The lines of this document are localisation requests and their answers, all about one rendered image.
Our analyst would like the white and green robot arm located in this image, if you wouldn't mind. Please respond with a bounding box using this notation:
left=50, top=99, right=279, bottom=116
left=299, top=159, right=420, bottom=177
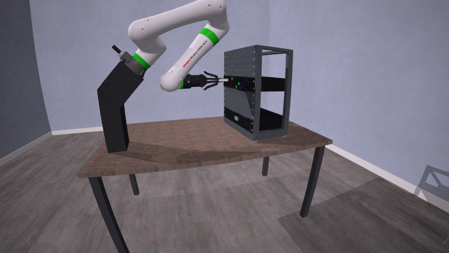
left=112, top=0, right=230, bottom=92

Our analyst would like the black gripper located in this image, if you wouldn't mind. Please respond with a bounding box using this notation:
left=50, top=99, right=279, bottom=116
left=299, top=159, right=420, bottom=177
left=191, top=71, right=228, bottom=90

